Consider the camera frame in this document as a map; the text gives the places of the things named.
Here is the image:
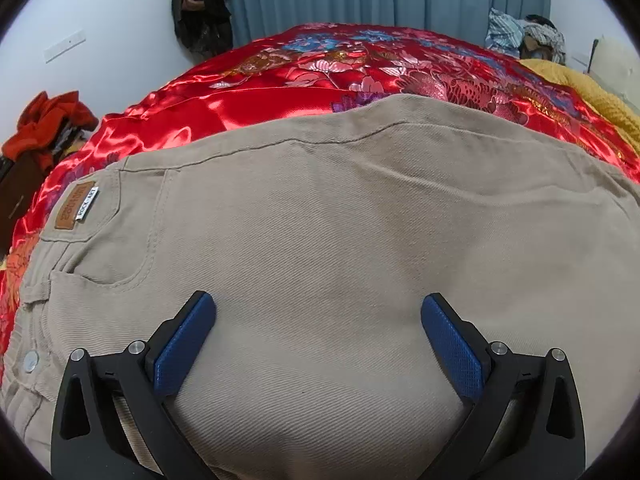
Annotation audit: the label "orange clothes pile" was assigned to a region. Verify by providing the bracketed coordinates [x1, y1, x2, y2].
[2, 91, 98, 173]

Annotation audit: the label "yellow blanket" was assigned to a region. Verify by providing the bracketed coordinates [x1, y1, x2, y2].
[520, 58, 640, 156]

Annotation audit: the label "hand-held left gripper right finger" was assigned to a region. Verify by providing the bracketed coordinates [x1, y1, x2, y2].
[420, 292, 587, 480]

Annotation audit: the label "cream pillow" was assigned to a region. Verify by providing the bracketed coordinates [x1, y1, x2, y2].
[587, 35, 640, 111]

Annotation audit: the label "brown wooden cabinet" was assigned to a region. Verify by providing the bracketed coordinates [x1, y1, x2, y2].
[0, 152, 51, 261]

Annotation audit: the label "beige pants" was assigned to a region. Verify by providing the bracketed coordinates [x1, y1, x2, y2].
[0, 94, 640, 480]

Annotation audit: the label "dark hanging clothes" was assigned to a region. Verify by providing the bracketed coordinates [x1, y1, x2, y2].
[171, 0, 234, 58]

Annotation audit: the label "dark patterned cloth pile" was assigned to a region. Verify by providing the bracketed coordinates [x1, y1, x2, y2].
[520, 14, 568, 63]

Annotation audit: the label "red floral satin blanket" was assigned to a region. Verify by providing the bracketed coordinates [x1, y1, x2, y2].
[0, 22, 640, 311]

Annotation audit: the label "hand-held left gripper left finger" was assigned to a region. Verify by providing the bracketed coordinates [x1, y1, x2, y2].
[50, 290, 218, 480]

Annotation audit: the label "white wall plate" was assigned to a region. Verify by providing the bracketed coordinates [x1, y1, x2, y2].
[44, 31, 87, 64]

